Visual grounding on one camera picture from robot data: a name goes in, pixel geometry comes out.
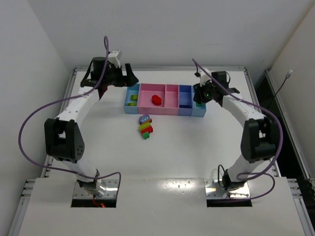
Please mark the small green lego brick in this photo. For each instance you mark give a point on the small green lego brick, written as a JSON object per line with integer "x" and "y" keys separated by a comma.
{"x": 146, "y": 135}

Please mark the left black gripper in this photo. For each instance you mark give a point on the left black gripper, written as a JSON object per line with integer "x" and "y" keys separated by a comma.
{"x": 124, "y": 77}

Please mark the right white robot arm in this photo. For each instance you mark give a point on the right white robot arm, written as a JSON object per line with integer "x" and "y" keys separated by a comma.
{"x": 260, "y": 137}

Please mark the periwinkle blue bin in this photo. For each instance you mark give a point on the periwinkle blue bin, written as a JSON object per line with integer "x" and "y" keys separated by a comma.
{"x": 185, "y": 98}

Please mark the purple flower lego piece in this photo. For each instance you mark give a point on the purple flower lego piece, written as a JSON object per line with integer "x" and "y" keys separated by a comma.
{"x": 144, "y": 118}

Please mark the light blue bin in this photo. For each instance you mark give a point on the light blue bin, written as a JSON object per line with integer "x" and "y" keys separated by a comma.
{"x": 197, "y": 111}
{"x": 130, "y": 91}

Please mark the white front board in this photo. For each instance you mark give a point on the white front board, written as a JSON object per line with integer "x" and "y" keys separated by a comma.
{"x": 158, "y": 207}

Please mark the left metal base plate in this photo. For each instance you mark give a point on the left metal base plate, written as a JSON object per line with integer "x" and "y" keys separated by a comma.
{"x": 102, "y": 189}

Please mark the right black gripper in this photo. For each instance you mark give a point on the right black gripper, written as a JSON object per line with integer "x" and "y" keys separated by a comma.
{"x": 199, "y": 93}

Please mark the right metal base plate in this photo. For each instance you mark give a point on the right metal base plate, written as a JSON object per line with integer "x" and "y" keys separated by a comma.
{"x": 215, "y": 191}

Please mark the metal base plate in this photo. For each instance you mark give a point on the metal base plate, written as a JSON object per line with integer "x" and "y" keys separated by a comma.
{"x": 102, "y": 189}
{"x": 215, "y": 191}

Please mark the red round lego piece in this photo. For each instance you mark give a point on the red round lego piece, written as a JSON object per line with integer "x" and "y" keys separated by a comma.
{"x": 156, "y": 100}

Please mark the wrist white camera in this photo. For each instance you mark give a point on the wrist white camera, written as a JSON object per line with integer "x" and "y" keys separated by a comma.
{"x": 114, "y": 58}
{"x": 203, "y": 76}

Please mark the pink divided tray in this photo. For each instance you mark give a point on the pink divided tray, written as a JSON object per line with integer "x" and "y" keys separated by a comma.
{"x": 169, "y": 95}

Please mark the multicolour lego block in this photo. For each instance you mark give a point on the multicolour lego block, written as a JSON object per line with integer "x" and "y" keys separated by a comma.
{"x": 146, "y": 127}

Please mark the yellow lego brick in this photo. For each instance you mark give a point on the yellow lego brick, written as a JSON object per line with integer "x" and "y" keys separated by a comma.
{"x": 134, "y": 97}

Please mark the purple lego brick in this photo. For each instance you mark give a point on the purple lego brick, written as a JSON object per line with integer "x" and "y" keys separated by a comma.
{"x": 185, "y": 106}

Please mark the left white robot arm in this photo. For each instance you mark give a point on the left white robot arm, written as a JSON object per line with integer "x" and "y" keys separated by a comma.
{"x": 63, "y": 138}

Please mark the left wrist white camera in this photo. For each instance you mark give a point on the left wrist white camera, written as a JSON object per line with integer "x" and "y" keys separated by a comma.
{"x": 114, "y": 58}

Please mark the right light blue bin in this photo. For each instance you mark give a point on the right light blue bin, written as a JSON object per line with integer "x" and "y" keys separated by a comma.
{"x": 197, "y": 111}

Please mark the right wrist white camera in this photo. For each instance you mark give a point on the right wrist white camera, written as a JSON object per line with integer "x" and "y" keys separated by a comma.
{"x": 203, "y": 76}

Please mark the left light blue bin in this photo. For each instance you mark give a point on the left light blue bin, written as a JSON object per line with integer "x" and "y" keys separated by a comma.
{"x": 130, "y": 91}

